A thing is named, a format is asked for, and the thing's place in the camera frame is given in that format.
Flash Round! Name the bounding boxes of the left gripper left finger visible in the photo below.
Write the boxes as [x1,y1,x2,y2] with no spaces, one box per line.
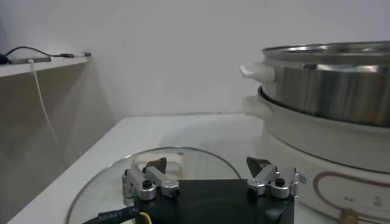
[121,157,180,208]

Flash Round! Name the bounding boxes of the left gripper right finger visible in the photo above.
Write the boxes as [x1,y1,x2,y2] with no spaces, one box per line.
[246,156,301,200]

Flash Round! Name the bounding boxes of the glass pot lid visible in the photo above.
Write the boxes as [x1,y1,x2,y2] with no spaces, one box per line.
[65,147,241,224]

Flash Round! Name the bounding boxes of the perforated steel steamer basket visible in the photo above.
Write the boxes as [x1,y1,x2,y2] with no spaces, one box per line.
[239,41,390,128]

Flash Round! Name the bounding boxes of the white electric cooker base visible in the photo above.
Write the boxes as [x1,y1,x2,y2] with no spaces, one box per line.
[242,86,390,224]

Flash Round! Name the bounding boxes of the white side table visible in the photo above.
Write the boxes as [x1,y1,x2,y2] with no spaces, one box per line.
[0,56,89,79]

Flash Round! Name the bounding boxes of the black smartphone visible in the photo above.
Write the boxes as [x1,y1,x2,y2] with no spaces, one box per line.
[8,57,52,65]

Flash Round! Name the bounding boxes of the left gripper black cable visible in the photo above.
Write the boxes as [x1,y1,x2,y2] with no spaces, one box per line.
[80,206,153,224]

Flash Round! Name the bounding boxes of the black cable with adapter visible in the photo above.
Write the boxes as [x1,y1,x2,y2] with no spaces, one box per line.
[5,45,92,58]

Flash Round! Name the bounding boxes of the white charging cable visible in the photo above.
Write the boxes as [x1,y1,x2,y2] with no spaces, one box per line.
[27,59,60,147]

